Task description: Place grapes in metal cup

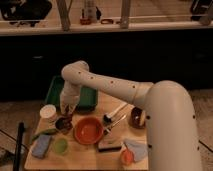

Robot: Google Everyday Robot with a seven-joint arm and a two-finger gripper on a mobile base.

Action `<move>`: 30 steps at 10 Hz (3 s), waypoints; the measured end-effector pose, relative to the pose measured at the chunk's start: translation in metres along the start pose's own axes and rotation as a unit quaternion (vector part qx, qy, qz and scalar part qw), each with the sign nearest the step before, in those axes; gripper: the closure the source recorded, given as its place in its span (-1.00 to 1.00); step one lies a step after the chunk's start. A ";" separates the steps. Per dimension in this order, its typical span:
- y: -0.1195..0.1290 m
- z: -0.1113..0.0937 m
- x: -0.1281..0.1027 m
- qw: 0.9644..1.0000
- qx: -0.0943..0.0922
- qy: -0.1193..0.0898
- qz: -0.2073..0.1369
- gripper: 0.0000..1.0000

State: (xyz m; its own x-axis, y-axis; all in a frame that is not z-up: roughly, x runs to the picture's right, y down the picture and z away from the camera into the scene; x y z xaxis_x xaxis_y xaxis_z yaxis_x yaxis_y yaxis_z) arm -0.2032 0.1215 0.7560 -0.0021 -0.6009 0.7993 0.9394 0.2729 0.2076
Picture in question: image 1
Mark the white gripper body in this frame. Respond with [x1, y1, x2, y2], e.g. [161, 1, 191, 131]
[60, 81, 81, 115]

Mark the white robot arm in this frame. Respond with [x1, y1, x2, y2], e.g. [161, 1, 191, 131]
[60, 61, 203, 171]

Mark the white cup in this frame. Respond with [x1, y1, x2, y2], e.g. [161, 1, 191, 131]
[40, 104, 57, 122]

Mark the metal cup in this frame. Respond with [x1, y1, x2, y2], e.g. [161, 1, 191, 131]
[55, 117, 73, 134]

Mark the green plastic bin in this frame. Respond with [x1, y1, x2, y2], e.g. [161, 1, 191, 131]
[45, 76, 98, 111]

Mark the orange bowl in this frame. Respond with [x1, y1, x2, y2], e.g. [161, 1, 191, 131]
[74, 117, 104, 145]

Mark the small green plate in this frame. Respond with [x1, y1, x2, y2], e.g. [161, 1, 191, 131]
[52, 138, 68, 155]

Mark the metal spoon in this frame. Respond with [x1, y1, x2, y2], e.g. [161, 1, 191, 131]
[104, 115, 126, 135]

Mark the black pole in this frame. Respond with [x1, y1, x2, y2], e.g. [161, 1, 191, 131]
[13, 122, 25, 171]

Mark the wooden block eraser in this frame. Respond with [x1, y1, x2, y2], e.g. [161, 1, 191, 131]
[98, 139, 122, 152]

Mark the blue sponge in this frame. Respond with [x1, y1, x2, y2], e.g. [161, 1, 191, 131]
[32, 134, 52, 159]

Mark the dark brown bowl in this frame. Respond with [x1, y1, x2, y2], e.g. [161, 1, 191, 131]
[129, 107, 145, 129]

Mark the white cloth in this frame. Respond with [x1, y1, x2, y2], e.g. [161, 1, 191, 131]
[124, 139, 148, 162]

